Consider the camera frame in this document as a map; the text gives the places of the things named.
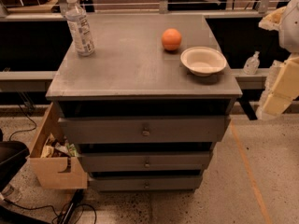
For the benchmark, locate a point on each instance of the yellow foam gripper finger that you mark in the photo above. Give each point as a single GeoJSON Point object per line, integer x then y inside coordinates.
{"type": "Point", "coordinates": [281, 88]}
{"type": "Point", "coordinates": [272, 21]}

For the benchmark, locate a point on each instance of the black chair seat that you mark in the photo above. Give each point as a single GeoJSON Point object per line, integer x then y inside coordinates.
{"type": "Point", "coordinates": [12, 158]}

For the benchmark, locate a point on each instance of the wooden box with snacks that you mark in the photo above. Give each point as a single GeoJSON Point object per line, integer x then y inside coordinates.
{"type": "Point", "coordinates": [55, 172]}

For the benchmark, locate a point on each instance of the clear plastic water bottle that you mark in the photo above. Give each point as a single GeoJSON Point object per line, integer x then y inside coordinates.
{"type": "Point", "coordinates": [79, 28]}

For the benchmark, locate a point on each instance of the white paper bowl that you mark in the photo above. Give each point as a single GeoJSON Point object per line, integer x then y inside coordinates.
{"type": "Point", "coordinates": [203, 61]}

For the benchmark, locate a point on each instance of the small clear sanitizer bottle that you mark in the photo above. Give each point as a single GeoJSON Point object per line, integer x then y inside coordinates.
{"type": "Point", "coordinates": [252, 63]}

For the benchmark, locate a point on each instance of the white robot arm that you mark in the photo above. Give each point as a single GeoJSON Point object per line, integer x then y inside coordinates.
{"type": "Point", "coordinates": [288, 32]}

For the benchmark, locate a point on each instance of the orange ball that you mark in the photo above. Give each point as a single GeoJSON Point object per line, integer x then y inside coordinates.
{"type": "Point", "coordinates": [171, 39]}

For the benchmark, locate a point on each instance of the grey drawer cabinet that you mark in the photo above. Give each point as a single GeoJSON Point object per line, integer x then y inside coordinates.
{"type": "Point", "coordinates": [140, 120]}

